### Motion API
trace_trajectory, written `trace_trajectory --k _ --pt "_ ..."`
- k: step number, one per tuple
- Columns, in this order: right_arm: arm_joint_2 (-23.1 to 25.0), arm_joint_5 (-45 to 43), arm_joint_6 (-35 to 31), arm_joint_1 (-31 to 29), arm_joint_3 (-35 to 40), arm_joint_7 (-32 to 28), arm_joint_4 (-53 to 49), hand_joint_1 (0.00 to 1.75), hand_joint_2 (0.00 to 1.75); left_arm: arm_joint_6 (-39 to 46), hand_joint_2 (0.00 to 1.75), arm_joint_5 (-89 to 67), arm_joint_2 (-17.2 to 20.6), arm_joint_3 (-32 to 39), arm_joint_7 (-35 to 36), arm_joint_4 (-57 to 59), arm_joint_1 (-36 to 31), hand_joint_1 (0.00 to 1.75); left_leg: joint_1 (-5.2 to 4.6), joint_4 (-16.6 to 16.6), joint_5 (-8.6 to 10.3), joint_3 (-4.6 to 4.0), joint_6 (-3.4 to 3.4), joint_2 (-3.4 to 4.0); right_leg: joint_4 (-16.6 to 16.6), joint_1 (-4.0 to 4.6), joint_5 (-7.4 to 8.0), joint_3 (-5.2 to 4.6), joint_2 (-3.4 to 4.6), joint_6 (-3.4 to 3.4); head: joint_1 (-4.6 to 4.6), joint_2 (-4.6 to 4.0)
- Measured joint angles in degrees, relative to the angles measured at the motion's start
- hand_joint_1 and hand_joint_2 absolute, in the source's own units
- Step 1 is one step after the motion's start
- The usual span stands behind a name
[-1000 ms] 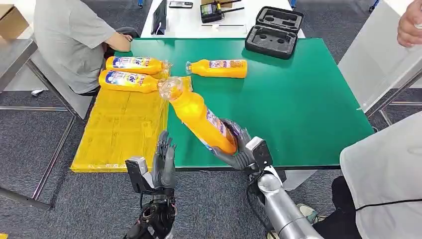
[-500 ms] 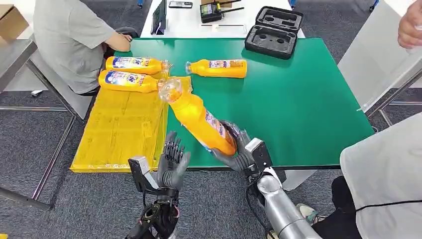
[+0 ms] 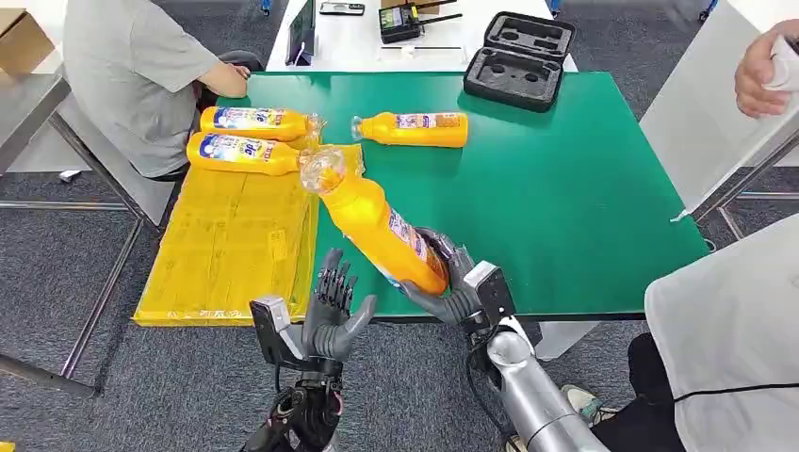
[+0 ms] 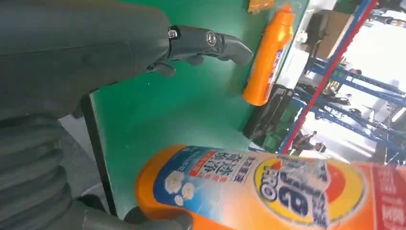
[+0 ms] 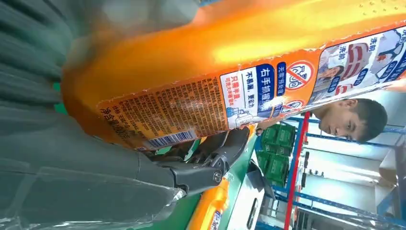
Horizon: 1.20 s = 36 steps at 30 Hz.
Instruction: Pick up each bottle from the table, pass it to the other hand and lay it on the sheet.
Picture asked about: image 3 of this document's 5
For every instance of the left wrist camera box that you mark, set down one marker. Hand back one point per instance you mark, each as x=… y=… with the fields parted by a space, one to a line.
x=268 y=324

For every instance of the white desk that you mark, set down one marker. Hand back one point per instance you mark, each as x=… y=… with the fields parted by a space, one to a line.
x=349 y=37

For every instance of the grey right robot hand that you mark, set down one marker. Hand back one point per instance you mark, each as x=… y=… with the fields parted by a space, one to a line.
x=452 y=306

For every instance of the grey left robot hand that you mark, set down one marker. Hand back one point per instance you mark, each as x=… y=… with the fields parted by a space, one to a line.
x=327 y=330

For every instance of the green table mat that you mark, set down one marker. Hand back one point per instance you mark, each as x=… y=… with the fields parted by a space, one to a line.
x=562 y=187

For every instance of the black phone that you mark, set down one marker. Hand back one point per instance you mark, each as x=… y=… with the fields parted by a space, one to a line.
x=342 y=8

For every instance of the person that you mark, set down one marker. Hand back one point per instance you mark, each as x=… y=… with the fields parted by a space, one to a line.
x=125 y=75
x=718 y=343

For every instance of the black handheld radio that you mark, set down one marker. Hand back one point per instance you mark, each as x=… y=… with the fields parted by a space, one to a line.
x=396 y=22

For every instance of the person's hand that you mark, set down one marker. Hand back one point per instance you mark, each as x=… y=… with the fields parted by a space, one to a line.
x=755 y=75

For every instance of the black foam case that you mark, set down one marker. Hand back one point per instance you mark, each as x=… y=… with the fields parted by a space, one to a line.
x=518 y=81

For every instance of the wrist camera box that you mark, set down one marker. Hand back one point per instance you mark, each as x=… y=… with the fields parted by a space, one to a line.
x=493 y=290
x=268 y=324

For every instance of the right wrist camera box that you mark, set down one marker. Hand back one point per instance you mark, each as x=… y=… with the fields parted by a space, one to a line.
x=493 y=290

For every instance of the white object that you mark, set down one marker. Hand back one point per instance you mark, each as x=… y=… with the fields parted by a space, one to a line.
x=786 y=65

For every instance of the small white knob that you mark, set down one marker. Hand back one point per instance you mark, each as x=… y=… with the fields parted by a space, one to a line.
x=407 y=52

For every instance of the white paper scrap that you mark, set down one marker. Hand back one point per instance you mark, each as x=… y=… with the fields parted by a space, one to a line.
x=70 y=176

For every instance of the white table with metal legs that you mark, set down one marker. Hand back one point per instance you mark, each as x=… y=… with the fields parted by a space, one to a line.
x=699 y=125

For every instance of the brown cardboard box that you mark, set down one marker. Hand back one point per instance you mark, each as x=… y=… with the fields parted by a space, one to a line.
x=22 y=40
x=431 y=6

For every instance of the orange drink bottle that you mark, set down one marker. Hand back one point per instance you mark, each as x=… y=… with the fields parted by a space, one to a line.
x=237 y=153
x=368 y=224
x=249 y=121
x=418 y=131

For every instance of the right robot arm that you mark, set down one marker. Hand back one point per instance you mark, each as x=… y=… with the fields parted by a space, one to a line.
x=530 y=387

